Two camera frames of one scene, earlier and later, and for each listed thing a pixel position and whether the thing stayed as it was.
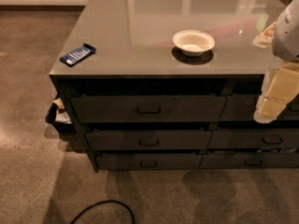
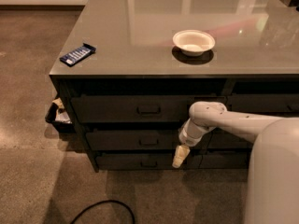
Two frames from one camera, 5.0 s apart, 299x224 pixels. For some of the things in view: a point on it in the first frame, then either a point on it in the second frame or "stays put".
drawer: x=152 y=108 stays put
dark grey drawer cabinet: x=169 y=77 stays put
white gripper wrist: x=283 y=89 → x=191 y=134
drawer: x=147 y=140 stays put
